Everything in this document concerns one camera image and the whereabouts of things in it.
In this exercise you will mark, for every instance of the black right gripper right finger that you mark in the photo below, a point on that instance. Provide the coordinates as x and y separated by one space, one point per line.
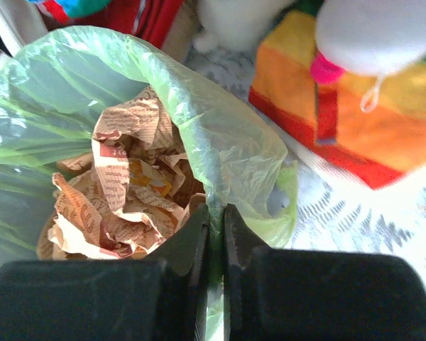
239 241

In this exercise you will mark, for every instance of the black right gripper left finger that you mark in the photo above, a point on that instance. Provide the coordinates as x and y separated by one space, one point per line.
180 308

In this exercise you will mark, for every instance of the green plastic trash bag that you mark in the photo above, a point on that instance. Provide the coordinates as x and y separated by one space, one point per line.
52 94

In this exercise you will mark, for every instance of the crumpled brown printed paper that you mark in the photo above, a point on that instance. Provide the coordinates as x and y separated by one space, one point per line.
129 194

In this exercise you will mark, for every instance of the white fluffy plush dog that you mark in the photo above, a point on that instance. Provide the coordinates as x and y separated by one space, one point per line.
235 25

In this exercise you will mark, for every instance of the red folded cloth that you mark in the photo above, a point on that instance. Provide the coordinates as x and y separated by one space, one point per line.
148 20

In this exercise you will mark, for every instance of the white pink plush doll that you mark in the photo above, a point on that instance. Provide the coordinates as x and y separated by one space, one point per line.
368 38

